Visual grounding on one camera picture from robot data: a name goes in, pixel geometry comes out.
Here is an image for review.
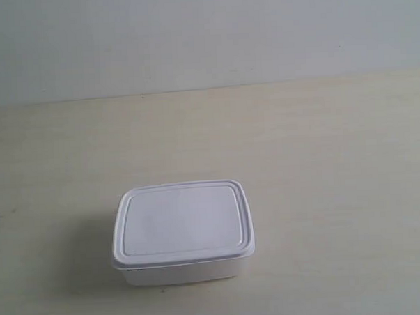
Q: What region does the white lidded plastic container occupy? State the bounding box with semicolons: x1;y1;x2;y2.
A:
111;180;255;286

